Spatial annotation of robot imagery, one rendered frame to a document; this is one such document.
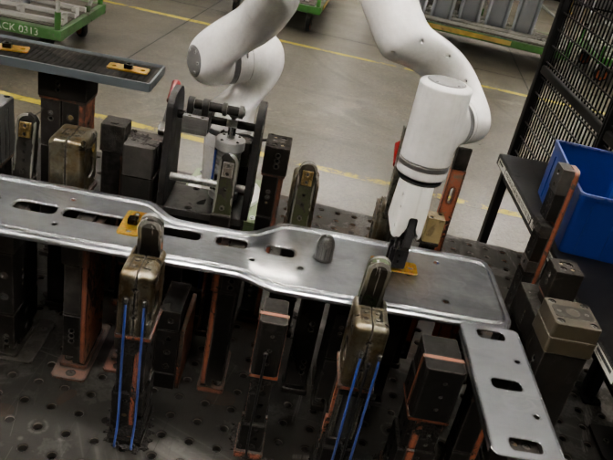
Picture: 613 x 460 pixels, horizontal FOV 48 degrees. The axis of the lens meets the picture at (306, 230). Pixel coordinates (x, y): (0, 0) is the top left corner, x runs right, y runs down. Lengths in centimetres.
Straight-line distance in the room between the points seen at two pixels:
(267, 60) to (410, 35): 58
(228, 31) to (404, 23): 53
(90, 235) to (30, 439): 35
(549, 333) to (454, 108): 38
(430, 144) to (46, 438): 79
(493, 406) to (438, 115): 44
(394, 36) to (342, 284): 41
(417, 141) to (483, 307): 32
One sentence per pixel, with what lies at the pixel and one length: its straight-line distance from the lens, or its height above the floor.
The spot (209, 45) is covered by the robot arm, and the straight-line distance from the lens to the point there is 160.
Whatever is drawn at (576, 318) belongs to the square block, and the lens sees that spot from 119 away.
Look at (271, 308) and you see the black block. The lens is 110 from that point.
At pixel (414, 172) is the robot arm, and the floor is 121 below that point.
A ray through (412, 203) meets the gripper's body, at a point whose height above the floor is 116.
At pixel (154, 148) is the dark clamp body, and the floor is 108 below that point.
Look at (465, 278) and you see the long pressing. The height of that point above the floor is 100.
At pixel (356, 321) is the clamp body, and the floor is 104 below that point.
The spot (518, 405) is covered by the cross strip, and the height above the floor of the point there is 100.
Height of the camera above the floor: 162
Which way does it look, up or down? 28 degrees down
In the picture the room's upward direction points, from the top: 12 degrees clockwise
